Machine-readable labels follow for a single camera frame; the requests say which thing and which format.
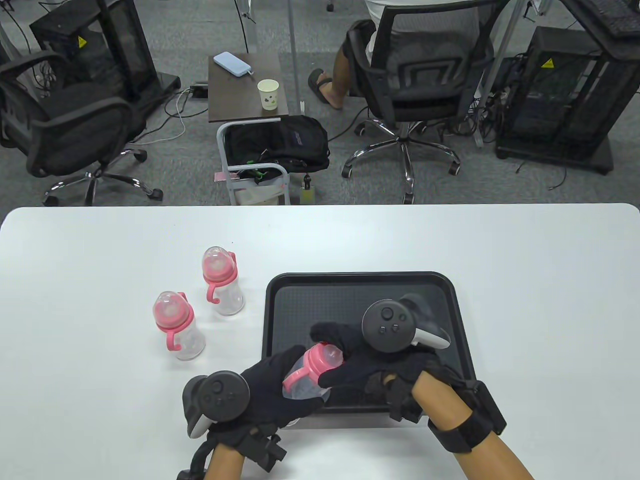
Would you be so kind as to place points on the person's right hand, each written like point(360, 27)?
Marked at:
point(370, 370)

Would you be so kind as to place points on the person's left hand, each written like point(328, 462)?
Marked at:
point(265, 395)

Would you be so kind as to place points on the clear dome bottle cap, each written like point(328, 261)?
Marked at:
point(167, 305)
point(215, 257)
point(293, 422)

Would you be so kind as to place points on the grey handheld controller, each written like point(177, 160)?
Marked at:
point(387, 325)
point(222, 395)

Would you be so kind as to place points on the person's left forearm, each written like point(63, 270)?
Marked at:
point(225, 465)

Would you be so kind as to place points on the black plastic tray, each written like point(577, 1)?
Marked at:
point(310, 305)

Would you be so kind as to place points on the black wrist battery box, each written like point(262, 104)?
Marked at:
point(189, 475)
point(487, 405)

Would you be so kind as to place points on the small yellow-green bottle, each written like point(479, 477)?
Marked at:
point(308, 196)

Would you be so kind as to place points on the white plastic bag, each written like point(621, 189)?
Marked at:
point(255, 194)

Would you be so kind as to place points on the green clip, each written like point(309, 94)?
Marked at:
point(259, 175)

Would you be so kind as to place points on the pink tape piece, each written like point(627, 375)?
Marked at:
point(220, 177)

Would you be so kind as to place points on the black backpack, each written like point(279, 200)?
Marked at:
point(300, 145)

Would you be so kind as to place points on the grey slanted desk leg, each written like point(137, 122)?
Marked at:
point(485, 125)

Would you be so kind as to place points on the white paper cup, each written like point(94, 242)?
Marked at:
point(268, 97)

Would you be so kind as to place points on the black sandal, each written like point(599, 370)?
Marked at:
point(316, 82)

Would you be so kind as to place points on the black mesh office chair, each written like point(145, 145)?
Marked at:
point(75, 130)
point(435, 75)

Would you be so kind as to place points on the black power strip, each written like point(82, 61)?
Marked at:
point(200, 91)

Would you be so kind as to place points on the grey metal pole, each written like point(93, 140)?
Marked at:
point(294, 50)

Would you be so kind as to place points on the light blue power bank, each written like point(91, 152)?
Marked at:
point(231, 64)

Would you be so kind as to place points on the black mesh equipment cabinet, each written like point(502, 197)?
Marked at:
point(125, 45)
point(565, 100)

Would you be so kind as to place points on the white desk leg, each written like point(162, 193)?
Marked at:
point(252, 25)

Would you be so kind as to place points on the black keyboard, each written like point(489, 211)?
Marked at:
point(620, 20)

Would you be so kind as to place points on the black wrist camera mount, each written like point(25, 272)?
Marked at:
point(265, 450)
point(402, 405)

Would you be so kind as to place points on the brown side table white frame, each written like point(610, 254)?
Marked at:
point(235, 100)

